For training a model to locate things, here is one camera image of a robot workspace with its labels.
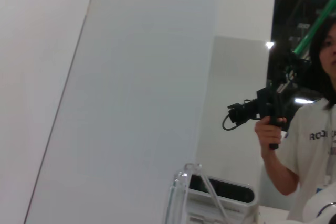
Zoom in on person's bare hand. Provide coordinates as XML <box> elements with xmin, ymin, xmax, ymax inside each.
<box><xmin>254</xmin><ymin>116</ymin><xmax>287</xmax><ymax>158</ymax></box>

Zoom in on clear white glasses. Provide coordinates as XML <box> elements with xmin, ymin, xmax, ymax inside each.
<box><xmin>164</xmin><ymin>163</ymin><xmax>233</xmax><ymax>224</ymax></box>

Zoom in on person's bare forearm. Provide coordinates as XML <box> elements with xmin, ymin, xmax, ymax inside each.
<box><xmin>258</xmin><ymin>142</ymin><xmax>300</xmax><ymax>196</ymax></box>

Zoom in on person in white shirt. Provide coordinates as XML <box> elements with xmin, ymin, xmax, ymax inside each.
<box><xmin>277</xmin><ymin>20</ymin><xmax>336</xmax><ymax>224</ymax></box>

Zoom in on long bright ceiling lamp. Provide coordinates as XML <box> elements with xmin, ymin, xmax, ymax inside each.
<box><xmin>293</xmin><ymin>97</ymin><xmax>317</xmax><ymax>104</ymax></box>

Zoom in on green pole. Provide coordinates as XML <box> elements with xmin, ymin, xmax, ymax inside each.
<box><xmin>291</xmin><ymin>0</ymin><xmax>336</xmax><ymax>57</ymax></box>

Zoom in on white robot head camera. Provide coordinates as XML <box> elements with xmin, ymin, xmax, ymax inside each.
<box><xmin>183</xmin><ymin>173</ymin><xmax>260</xmax><ymax>224</ymax></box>

